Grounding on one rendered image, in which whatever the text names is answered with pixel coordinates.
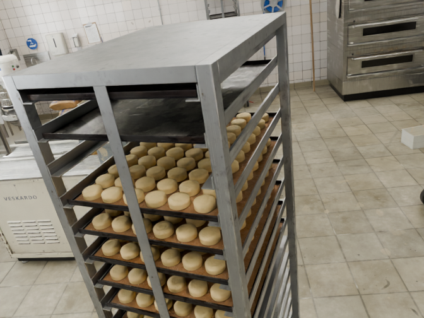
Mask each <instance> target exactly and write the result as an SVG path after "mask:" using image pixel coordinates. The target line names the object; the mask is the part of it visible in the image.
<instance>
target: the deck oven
mask: <svg viewBox="0 0 424 318"><path fill-rule="evenodd" d="M336 1H337V0H327V79H328V80H329V81H330V87H331V88H332V89H333V90H334V91H335V92H336V93H337V94H338V95H339V97H340V98H341V99H342V100H343V101H344V102H347V101H354V100H364V99H369V98H380V97H390V96H396V95H407V94H412V93H423V92H424V0H340V9H339V18H337V17H336Z"/></svg>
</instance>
